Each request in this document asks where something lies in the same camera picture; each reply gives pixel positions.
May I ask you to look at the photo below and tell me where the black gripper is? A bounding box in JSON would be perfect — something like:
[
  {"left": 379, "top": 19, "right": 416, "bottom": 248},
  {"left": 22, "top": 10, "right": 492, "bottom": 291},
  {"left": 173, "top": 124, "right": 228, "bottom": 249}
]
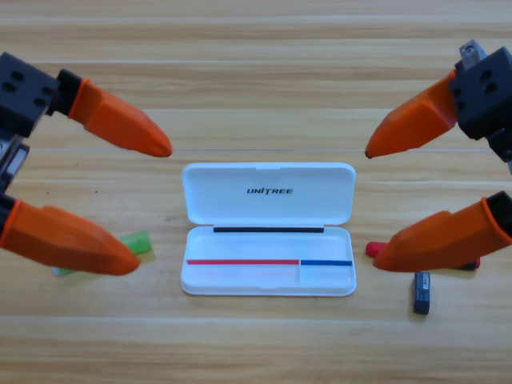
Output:
[
  {"left": 364, "top": 38, "right": 512, "bottom": 175},
  {"left": 0, "top": 51, "right": 174, "bottom": 197}
]

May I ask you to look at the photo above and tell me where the red and black marker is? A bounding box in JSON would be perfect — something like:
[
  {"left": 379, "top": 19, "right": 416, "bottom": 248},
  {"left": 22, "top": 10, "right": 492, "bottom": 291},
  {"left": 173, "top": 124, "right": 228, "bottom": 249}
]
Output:
[{"left": 365, "top": 241, "right": 482, "bottom": 272}]

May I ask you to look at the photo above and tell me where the green highlighter marker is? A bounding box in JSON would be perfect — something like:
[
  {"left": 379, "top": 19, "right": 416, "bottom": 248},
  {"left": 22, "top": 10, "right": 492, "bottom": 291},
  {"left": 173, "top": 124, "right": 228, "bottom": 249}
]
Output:
[{"left": 51, "top": 230, "right": 152, "bottom": 278}]

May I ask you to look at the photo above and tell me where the black eraser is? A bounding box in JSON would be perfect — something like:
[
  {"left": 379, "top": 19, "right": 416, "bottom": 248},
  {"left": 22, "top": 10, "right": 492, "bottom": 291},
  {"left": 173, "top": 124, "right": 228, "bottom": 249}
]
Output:
[{"left": 413, "top": 271, "right": 432, "bottom": 316}]

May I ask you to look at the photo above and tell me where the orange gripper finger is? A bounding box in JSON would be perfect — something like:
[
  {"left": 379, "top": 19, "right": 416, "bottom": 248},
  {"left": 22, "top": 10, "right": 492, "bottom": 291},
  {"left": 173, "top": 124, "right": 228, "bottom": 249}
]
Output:
[
  {"left": 371, "top": 190, "right": 512, "bottom": 274},
  {"left": 0, "top": 194, "right": 142, "bottom": 277}
]

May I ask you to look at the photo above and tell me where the white plastic pencil case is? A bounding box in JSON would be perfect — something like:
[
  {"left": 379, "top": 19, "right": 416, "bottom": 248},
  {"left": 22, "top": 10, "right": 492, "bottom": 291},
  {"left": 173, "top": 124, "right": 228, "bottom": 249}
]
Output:
[{"left": 180, "top": 162, "right": 358, "bottom": 298}]

